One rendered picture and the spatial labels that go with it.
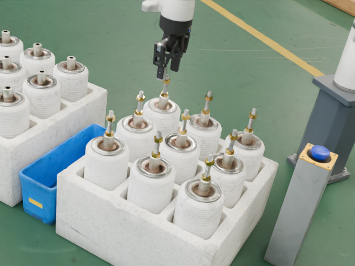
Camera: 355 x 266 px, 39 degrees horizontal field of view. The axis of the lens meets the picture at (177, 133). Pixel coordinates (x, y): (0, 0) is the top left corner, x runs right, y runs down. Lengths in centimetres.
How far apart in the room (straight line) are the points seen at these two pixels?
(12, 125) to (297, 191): 68
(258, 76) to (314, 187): 110
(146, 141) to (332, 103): 58
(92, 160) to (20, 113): 24
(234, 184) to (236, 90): 94
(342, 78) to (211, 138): 45
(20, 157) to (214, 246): 52
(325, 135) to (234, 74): 72
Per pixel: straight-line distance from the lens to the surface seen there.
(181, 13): 115
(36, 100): 132
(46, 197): 122
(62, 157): 136
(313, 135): 156
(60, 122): 134
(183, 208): 102
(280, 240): 123
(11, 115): 124
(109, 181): 111
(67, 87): 141
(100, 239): 117
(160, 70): 120
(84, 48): 216
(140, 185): 105
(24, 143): 125
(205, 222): 103
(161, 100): 127
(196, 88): 195
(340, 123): 150
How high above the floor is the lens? 89
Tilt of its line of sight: 32 degrees down
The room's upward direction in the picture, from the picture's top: 10 degrees clockwise
